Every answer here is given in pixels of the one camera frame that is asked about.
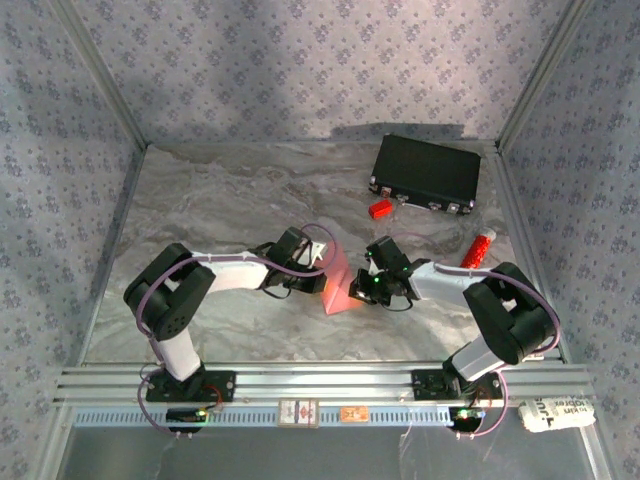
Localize pink paper sheet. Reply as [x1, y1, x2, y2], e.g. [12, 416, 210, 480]
[319, 239, 366, 316]

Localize red glitter tube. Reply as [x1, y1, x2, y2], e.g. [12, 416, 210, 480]
[459, 227, 497, 270]

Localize black hard case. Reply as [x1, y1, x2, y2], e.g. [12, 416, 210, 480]
[368, 133, 482, 217]

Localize white red label card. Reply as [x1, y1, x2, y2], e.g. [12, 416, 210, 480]
[277, 398, 321, 430]

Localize white printed paper roll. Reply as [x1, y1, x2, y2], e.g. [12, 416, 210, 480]
[517, 395, 599, 435]

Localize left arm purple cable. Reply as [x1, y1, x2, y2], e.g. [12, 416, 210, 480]
[135, 223, 337, 441]

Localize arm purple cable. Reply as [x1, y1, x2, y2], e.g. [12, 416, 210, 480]
[394, 230, 562, 441]
[135, 223, 337, 441]

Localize aluminium mounting rail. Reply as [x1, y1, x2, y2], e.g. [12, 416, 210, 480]
[52, 363, 596, 407]

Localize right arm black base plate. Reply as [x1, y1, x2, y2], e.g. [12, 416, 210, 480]
[410, 368, 504, 401]

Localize aluminium side frame bar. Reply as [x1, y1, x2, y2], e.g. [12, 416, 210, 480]
[74, 144, 149, 366]
[494, 144, 571, 361]

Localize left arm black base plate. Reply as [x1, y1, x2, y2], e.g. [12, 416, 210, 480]
[144, 369, 237, 404]

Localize slotted grey cable duct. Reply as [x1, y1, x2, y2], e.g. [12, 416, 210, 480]
[72, 405, 454, 429]

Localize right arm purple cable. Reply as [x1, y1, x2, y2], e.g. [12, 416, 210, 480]
[394, 230, 562, 441]

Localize aluminium frame post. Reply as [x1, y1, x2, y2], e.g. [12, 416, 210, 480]
[49, 0, 151, 149]
[494, 0, 596, 151]

